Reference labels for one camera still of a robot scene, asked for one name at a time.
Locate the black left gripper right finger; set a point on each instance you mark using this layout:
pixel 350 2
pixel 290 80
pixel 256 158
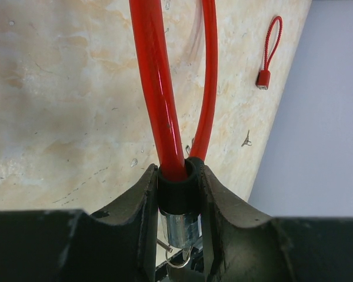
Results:
pixel 241 243

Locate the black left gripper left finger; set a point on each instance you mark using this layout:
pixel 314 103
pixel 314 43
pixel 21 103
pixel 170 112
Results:
pixel 115 243

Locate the red cable lock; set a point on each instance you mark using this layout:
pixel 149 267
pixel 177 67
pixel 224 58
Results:
pixel 178 177

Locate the silver key bunch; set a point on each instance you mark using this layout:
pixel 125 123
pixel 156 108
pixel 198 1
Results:
pixel 176 259

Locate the small silver key pair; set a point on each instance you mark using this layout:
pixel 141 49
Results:
pixel 247 141

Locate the red cable padlock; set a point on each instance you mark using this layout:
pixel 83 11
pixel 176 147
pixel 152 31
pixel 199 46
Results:
pixel 264 74

